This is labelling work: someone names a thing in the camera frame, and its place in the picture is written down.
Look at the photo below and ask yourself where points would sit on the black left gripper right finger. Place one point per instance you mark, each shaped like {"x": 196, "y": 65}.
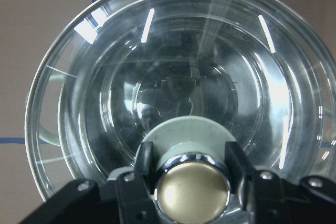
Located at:
{"x": 268, "y": 198}

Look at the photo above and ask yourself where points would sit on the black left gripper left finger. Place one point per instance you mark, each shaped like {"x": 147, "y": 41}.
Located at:
{"x": 124, "y": 198}

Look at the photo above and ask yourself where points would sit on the glass pot lid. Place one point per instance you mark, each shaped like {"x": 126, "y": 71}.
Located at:
{"x": 189, "y": 180}

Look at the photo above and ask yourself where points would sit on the pale green cooking pot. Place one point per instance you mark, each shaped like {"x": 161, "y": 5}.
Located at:
{"x": 283, "y": 122}

